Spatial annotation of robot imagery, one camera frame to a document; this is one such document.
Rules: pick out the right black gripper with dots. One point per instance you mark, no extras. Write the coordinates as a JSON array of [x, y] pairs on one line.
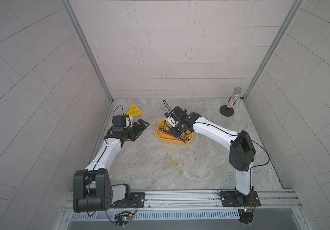
[[172, 130]]

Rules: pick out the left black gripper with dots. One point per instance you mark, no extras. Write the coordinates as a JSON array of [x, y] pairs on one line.
[[137, 131]]

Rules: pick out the long black hex key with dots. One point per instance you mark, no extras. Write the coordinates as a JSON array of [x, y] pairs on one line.
[[165, 130]]

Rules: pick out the red hex key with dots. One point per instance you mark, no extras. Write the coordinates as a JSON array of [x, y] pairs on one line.
[[168, 133]]

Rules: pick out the green hex key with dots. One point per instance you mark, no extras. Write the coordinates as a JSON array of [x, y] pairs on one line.
[[176, 167]]

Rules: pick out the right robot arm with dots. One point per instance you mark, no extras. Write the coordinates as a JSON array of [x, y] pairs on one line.
[[241, 154]]

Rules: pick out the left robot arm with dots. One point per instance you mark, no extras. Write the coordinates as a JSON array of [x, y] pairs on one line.
[[92, 188]]

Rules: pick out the yellow triangular plastic stand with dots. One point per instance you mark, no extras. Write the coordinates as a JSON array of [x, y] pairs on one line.
[[134, 111]]

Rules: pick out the glitter microphone on stand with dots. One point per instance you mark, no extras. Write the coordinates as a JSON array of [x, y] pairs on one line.
[[227, 110]]

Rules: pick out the left circuit board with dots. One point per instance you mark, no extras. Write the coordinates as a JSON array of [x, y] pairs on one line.
[[123, 218]]

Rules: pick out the circuit board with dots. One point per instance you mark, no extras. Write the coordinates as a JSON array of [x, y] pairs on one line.
[[123, 218], [245, 216]]

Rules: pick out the right circuit board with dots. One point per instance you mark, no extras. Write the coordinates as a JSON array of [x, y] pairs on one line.
[[245, 216]]

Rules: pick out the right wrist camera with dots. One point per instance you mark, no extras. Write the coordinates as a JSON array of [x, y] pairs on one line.
[[170, 119]]

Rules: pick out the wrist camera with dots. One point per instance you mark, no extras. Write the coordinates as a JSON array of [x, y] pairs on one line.
[[120, 123], [170, 119]]

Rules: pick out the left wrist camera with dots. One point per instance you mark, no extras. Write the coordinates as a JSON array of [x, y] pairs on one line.
[[120, 123]]

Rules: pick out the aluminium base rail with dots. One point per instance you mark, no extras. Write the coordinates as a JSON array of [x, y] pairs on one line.
[[210, 199]]

